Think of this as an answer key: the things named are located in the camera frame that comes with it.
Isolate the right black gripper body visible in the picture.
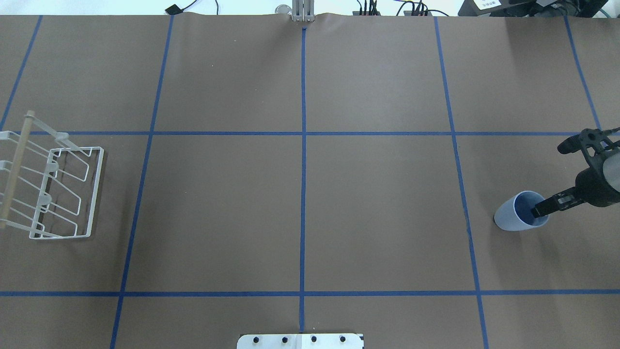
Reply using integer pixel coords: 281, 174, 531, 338
575, 167, 620, 207

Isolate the white wire cup holder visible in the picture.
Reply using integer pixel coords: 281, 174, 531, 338
1, 111, 106, 240

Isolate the aluminium frame post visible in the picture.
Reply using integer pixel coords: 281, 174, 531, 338
291, 0, 316, 22

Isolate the black usb hub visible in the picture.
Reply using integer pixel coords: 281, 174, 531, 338
352, 0, 432, 17

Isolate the black laptop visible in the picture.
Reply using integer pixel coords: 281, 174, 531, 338
458, 0, 607, 18

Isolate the white camera mast pillar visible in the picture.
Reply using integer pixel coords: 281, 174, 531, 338
236, 333, 365, 349

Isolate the light blue plastic cup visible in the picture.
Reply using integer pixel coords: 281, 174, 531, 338
493, 190, 550, 231

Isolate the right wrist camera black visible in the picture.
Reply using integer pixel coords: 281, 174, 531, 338
557, 128, 620, 169

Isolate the small black sensor puck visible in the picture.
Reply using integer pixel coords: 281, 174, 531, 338
165, 4, 184, 16

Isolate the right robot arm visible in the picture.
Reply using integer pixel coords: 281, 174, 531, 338
530, 151, 620, 218

